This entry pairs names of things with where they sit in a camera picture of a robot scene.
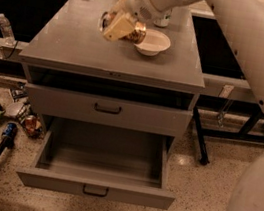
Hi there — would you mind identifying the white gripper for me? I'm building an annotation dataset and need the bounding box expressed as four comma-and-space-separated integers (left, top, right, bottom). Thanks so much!
103, 0, 161, 41

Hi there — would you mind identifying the black folding table stand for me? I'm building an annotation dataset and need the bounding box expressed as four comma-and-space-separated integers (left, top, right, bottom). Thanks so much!
193, 95, 264, 165

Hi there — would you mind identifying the grey metal drawer cabinet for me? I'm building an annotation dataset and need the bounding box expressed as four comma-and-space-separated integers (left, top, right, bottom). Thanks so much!
6, 0, 219, 157

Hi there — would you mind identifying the clear plastic water bottle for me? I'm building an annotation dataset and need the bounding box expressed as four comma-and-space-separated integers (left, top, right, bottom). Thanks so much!
0, 13, 16, 47

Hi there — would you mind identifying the white paper bowl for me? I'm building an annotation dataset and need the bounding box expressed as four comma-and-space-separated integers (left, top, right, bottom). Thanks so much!
135, 29, 171, 56

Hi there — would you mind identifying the dark snack packet on floor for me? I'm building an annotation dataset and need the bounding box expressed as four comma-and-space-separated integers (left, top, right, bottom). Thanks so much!
9, 88, 27, 102

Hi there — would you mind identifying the open grey middle drawer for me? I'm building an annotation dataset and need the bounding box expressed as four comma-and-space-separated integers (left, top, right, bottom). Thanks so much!
17, 118, 175, 210

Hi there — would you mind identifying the closed grey top drawer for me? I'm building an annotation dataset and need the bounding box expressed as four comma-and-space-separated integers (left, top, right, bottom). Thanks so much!
26, 83, 192, 137

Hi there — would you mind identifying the red can on floor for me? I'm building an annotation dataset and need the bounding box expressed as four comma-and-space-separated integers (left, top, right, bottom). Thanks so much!
24, 115, 37, 136

